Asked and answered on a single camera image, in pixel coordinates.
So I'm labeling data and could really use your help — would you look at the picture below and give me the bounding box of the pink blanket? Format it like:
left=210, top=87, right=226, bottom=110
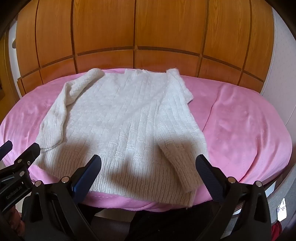
left=0, top=68, right=294, bottom=212

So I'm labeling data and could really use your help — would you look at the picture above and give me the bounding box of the red cloth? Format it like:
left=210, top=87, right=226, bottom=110
left=270, top=221, right=282, bottom=241

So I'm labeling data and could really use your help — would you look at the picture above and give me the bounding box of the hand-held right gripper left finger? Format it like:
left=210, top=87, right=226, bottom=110
left=22, top=154, right=102, bottom=241

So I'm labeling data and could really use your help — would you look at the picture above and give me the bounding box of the wooden wardrobe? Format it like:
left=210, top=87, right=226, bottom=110
left=14, top=0, right=281, bottom=98

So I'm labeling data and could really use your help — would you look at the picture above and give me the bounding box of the white knitted sweater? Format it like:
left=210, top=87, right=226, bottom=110
left=32, top=67, right=210, bottom=208

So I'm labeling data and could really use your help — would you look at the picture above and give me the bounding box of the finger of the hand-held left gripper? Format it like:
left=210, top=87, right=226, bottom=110
left=0, top=140, right=13, bottom=163
left=8, top=142, right=41, bottom=179

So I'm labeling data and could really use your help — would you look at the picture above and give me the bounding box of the small white paper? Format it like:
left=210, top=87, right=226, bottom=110
left=276, top=199, right=287, bottom=222

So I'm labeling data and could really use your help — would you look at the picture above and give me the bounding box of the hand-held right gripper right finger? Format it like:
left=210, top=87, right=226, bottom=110
left=195, top=154, right=271, bottom=241

